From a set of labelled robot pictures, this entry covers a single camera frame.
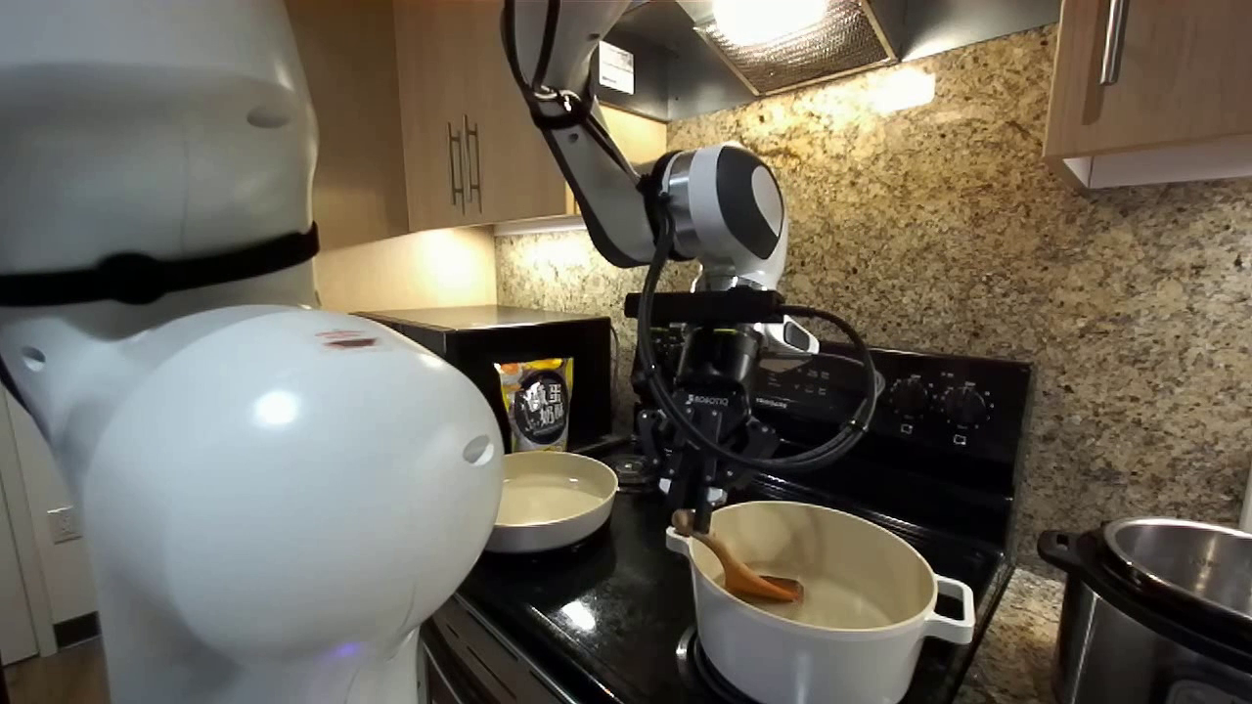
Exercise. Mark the wooden cooking spoon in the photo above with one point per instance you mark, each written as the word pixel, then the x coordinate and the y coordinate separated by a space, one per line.
pixel 736 577

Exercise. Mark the steel pressure cooker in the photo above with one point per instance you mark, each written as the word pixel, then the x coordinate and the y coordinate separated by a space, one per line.
pixel 1155 610

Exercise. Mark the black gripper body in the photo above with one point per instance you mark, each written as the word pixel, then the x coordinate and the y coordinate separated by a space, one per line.
pixel 695 358

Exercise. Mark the wooden cabinet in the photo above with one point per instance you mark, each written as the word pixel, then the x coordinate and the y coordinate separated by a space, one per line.
pixel 419 118
pixel 1151 90

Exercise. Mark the yellow black snack bag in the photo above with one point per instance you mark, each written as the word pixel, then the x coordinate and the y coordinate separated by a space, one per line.
pixel 539 401

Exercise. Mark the white pot with handles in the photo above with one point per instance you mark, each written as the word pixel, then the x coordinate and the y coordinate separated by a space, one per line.
pixel 868 610

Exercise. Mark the steel range hood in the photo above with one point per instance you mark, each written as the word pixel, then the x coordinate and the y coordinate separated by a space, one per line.
pixel 697 55

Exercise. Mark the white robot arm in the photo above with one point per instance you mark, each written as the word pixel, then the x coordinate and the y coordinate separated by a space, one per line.
pixel 273 496

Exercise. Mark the black electric stove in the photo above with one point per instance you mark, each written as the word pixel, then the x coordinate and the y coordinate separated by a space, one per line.
pixel 612 618

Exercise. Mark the wooden upper cabinet left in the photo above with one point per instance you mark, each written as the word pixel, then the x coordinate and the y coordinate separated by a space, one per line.
pixel 419 118

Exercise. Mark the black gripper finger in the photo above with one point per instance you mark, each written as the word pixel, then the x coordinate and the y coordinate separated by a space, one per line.
pixel 676 476
pixel 710 487

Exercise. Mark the wooden upper cabinet right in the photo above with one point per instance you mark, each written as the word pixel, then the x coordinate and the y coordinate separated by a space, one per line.
pixel 1151 90

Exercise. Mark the black microwave oven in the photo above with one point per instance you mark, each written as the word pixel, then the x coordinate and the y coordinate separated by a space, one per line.
pixel 483 338

